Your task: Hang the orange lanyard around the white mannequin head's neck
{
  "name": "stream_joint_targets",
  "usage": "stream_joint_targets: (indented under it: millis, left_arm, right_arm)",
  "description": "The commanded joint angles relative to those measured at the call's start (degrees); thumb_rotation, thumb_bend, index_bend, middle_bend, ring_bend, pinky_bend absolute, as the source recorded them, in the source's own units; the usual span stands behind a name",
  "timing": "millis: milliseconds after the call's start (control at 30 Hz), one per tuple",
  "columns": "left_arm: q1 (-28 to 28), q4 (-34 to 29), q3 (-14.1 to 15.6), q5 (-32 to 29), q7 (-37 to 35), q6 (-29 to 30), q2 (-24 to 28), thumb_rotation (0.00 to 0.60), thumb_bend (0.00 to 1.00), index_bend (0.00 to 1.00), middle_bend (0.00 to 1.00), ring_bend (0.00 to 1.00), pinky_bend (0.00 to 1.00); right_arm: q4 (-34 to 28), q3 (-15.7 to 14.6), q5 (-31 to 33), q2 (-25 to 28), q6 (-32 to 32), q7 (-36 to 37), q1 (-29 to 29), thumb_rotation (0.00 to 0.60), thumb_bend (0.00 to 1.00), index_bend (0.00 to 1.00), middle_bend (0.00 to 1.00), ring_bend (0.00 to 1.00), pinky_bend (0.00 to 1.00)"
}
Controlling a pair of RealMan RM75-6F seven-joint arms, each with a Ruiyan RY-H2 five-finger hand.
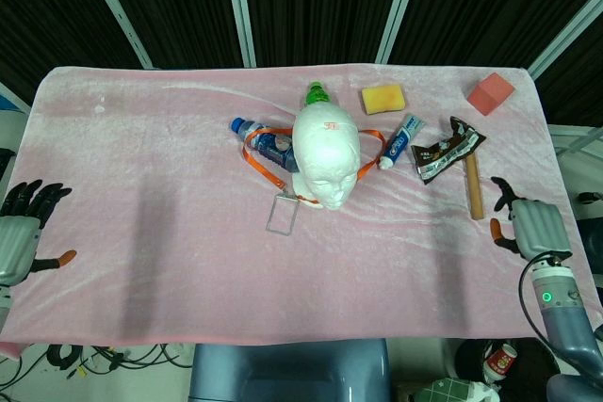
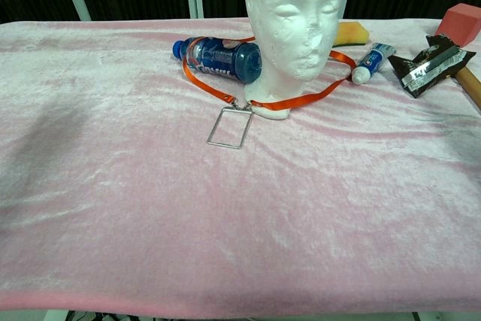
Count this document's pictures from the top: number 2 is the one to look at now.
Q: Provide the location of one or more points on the white foam mannequin head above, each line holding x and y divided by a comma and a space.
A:
293, 28

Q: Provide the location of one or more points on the pink plush table cloth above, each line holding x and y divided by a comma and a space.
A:
188, 204

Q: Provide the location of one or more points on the blue plastic drink bottle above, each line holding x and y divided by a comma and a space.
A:
218, 58

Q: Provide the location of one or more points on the blue white toothpaste tube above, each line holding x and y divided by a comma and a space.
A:
372, 63

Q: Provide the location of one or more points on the yellow sponge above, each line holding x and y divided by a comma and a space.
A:
351, 35

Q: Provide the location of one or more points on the brown snack wrapper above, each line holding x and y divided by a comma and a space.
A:
428, 67

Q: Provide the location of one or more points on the wooden stick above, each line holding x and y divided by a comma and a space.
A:
469, 82

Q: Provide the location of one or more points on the pink foam cube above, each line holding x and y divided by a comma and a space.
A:
460, 26

